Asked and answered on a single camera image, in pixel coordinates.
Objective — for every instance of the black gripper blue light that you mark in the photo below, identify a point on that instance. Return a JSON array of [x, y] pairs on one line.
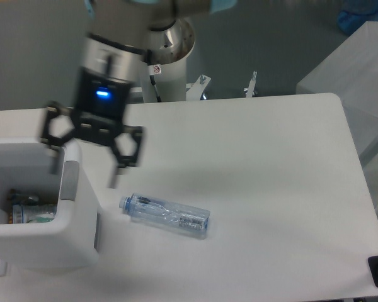
[[97, 117]]

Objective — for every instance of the metal clamp bolt right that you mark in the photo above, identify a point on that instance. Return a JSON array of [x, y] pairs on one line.
[[250, 91]]

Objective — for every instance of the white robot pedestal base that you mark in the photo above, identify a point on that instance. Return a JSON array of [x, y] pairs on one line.
[[163, 74]]

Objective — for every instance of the dark trash in bin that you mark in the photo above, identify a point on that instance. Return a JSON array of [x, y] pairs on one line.
[[22, 198]]

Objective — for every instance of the white trash can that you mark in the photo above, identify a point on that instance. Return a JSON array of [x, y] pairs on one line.
[[67, 241]]

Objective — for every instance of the clear plastic bottle blue cap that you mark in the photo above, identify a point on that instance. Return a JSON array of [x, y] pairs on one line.
[[185, 219]]

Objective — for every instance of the clear plastic cup green label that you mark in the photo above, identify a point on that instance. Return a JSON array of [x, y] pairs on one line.
[[41, 218]]

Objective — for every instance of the blue plastic bag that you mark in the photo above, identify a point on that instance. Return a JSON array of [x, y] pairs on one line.
[[353, 14]]

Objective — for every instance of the bottle with label in bin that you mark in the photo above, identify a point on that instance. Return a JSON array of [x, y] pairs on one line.
[[20, 213]]

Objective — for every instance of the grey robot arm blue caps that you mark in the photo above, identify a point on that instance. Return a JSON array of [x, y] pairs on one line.
[[115, 45]]

